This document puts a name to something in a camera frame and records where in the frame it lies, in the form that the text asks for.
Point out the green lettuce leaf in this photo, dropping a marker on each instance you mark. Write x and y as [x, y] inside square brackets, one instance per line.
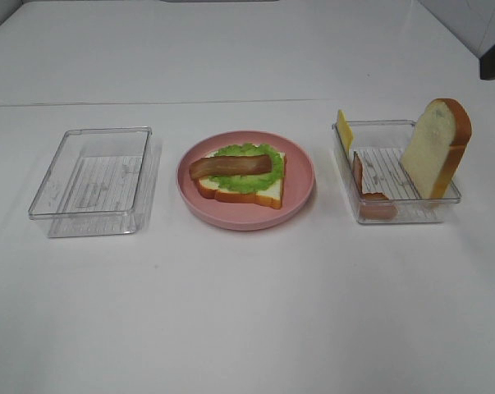
[248, 184]

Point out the bread slice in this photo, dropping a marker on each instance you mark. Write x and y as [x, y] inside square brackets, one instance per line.
[271, 197]
[436, 147]

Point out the bacon strip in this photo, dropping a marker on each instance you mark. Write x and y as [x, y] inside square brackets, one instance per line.
[230, 166]
[373, 206]

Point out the yellow cheese slice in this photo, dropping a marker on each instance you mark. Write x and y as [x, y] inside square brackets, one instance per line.
[344, 131]

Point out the pink round plate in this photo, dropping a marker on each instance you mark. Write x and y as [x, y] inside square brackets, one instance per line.
[298, 184]

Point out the right clear plastic tray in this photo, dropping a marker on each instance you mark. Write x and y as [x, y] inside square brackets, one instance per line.
[380, 145]

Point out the clear plastic tray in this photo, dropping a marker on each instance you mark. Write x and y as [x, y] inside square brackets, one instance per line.
[100, 182]
[380, 145]

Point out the left clear plastic tray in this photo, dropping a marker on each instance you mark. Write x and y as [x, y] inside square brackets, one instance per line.
[100, 182]

